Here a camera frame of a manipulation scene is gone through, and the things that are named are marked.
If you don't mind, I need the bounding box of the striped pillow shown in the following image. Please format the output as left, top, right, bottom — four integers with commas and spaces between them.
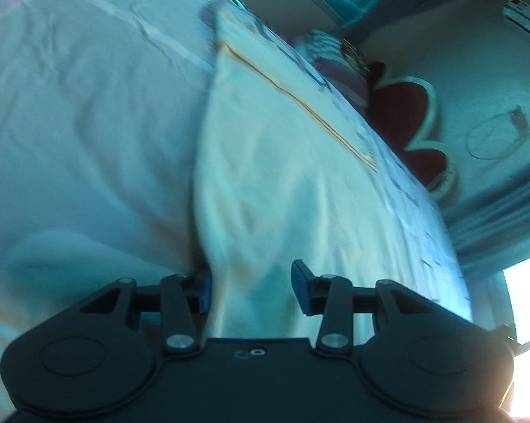
297, 30, 372, 109

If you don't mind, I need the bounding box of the red white scalloped headboard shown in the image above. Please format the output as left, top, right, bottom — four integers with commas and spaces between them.
365, 61, 460, 204

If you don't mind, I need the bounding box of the white air conditioner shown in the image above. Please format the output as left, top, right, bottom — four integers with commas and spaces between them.
502, 0, 530, 42

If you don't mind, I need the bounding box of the grey curtain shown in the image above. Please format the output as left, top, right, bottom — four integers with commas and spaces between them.
441, 159, 530, 276

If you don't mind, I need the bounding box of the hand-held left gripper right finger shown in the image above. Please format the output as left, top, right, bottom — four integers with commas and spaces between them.
290, 259, 421, 358

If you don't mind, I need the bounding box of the black charger cable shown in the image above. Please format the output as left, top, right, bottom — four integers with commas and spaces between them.
465, 105, 530, 160

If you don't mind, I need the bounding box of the cream knit sweater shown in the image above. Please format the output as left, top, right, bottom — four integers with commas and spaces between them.
191, 0, 428, 340

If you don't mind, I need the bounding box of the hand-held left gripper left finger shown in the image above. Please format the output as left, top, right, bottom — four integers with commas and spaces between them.
77, 272, 213, 356

